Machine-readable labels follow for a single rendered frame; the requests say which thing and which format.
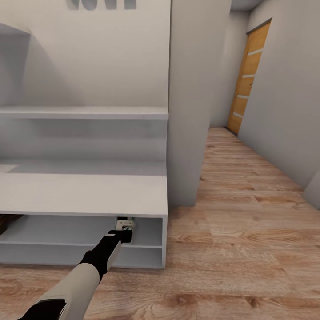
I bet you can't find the sandal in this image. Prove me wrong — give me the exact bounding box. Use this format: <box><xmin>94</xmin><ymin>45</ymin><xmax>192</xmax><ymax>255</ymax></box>
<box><xmin>0</xmin><ymin>214</ymin><xmax>24</xmax><ymax>235</ymax></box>

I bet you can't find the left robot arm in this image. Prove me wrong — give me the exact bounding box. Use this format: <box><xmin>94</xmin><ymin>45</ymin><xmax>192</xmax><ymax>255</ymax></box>
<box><xmin>17</xmin><ymin>220</ymin><xmax>136</xmax><ymax>320</ymax></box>

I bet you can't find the gym shoe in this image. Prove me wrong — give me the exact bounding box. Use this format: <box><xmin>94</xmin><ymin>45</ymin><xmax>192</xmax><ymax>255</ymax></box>
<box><xmin>115</xmin><ymin>216</ymin><xmax>135</xmax><ymax>234</ymax></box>

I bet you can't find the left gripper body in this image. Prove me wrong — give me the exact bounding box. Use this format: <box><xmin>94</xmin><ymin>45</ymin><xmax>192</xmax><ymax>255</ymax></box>
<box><xmin>109</xmin><ymin>230</ymin><xmax>132</xmax><ymax>243</ymax></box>

